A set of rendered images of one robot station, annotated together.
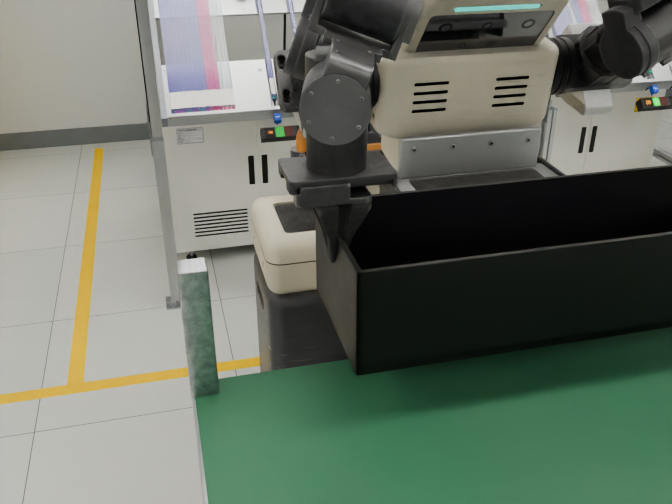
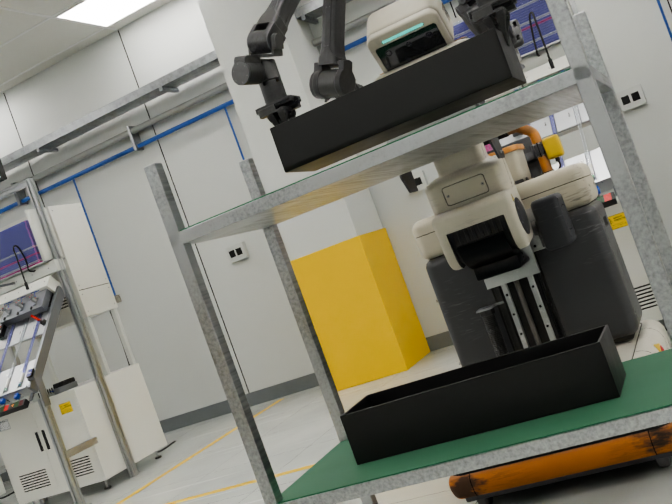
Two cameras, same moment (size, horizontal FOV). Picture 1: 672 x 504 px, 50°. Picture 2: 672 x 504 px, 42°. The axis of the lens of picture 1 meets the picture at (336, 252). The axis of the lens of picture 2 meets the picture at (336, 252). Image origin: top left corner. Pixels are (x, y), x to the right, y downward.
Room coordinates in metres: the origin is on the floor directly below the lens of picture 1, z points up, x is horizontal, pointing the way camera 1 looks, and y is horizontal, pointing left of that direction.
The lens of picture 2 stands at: (-1.08, -1.31, 0.77)
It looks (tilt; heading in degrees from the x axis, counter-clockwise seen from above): 1 degrees up; 37
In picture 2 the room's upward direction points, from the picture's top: 20 degrees counter-clockwise
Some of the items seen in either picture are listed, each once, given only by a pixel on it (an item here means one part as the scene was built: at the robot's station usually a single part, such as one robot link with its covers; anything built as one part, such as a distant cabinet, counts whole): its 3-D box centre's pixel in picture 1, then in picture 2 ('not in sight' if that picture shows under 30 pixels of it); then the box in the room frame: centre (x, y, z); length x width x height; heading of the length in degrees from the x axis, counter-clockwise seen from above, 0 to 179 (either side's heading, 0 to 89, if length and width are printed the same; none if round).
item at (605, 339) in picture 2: not in sight; (480, 395); (0.53, -0.33, 0.41); 0.57 x 0.17 x 0.11; 104
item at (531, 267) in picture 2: not in sight; (513, 236); (1.14, -0.23, 0.68); 0.28 x 0.27 x 0.25; 104
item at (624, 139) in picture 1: (548, 133); not in sight; (3.36, -1.02, 0.31); 0.70 x 0.65 x 0.62; 104
